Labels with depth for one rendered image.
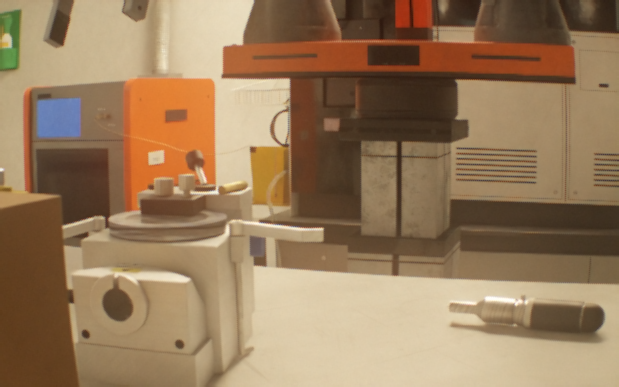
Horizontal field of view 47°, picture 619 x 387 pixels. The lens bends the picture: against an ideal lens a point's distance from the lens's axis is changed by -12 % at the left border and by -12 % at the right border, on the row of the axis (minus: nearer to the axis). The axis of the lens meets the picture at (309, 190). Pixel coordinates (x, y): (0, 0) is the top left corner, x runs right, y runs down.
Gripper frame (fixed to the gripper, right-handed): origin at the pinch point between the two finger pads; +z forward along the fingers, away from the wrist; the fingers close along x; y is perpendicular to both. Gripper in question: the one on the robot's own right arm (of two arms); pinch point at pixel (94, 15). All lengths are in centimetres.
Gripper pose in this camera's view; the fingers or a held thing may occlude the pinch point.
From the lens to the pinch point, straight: 86.9
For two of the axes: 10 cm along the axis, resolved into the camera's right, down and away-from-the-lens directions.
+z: -0.8, 9.5, -2.9
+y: 4.8, 2.9, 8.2
